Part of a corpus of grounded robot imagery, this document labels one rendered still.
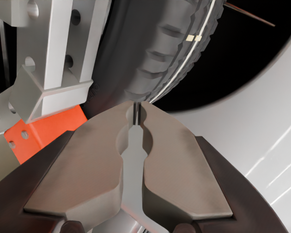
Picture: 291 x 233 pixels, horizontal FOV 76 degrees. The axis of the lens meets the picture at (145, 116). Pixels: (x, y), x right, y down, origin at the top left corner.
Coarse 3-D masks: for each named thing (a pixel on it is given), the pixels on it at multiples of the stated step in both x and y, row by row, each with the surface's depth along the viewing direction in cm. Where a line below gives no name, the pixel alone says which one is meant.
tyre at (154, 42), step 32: (128, 0) 19; (160, 0) 18; (192, 0) 20; (224, 0) 31; (128, 32) 20; (160, 32) 19; (192, 32) 24; (96, 64) 23; (128, 64) 21; (160, 64) 21; (192, 64) 38; (96, 96) 25; (128, 96) 23; (160, 96) 39
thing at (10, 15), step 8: (0, 0) 15; (8, 0) 14; (16, 0) 14; (0, 8) 15; (8, 8) 15; (16, 8) 15; (0, 16) 15; (8, 16) 15; (16, 16) 15; (8, 24) 15; (16, 24) 15
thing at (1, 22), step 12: (108, 12) 21; (0, 24) 34; (0, 36) 35; (12, 36) 35; (0, 48) 47; (12, 48) 36; (0, 60) 45; (12, 60) 37; (0, 72) 43; (12, 72) 38; (0, 84) 40; (12, 84) 39
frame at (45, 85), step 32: (32, 0) 14; (64, 0) 14; (96, 0) 16; (32, 32) 15; (64, 32) 15; (96, 32) 18; (32, 64) 17; (64, 64) 20; (0, 96) 21; (32, 96) 17; (64, 96) 19; (0, 128) 23
